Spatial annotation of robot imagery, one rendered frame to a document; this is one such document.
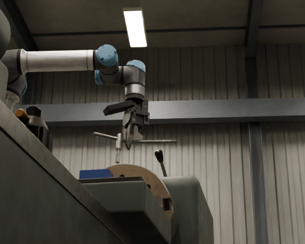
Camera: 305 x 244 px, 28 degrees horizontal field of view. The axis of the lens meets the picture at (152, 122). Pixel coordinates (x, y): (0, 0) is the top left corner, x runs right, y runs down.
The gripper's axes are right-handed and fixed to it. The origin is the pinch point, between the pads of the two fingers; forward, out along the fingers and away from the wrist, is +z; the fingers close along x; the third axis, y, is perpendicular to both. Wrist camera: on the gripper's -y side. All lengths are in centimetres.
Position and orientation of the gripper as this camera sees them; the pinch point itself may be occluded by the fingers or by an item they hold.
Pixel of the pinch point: (127, 145)
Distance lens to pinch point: 224.5
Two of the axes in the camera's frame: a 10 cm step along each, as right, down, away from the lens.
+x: -4.4, 3.6, 8.2
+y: 9.0, 2.1, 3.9
